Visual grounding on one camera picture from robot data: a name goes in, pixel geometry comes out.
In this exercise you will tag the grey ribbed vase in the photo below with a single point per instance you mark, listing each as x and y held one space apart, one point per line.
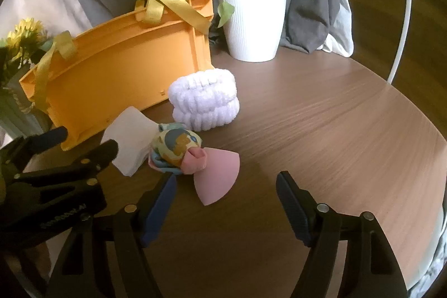
17 113

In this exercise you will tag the patterned sock ball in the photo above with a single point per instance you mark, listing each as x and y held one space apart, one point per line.
174 144

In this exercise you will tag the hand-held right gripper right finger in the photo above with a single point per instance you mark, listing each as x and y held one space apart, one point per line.
297 210

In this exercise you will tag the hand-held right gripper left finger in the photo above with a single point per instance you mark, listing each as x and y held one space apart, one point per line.
159 210

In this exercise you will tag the lavender fluffy wristband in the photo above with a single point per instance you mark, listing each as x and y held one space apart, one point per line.
202 88
209 116

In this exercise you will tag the white cloth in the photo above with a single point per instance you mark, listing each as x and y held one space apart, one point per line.
129 137

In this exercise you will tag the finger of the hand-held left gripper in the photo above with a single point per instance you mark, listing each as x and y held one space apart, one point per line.
42 142
83 162

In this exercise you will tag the white hoop tube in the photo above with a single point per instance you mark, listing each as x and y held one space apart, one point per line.
405 4

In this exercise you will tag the pale grey cloth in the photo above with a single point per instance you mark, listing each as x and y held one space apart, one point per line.
431 270

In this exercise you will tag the white ribbed plant pot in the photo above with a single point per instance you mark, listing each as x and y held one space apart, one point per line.
255 25

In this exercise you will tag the orange plastic crate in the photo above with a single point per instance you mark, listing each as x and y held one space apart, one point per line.
122 67

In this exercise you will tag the sunflower bouquet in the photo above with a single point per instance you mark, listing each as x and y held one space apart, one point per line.
24 36

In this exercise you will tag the pink wedge sponge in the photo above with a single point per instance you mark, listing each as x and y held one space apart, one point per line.
218 175

